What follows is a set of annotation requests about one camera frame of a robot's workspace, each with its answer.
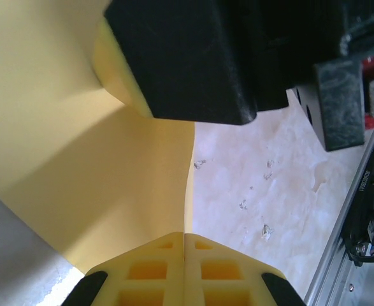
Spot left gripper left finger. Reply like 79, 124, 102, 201
64, 231, 185, 306

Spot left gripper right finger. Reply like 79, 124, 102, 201
182, 233, 306, 306

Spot yellow square paper sheet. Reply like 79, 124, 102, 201
0, 0, 197, 277

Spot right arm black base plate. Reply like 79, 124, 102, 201
341, 143, 374, 266

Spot aluminium mounting rail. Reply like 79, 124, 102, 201
303, 126, 374, 306

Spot thin black cable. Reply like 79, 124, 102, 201
345, 240, 374, 266

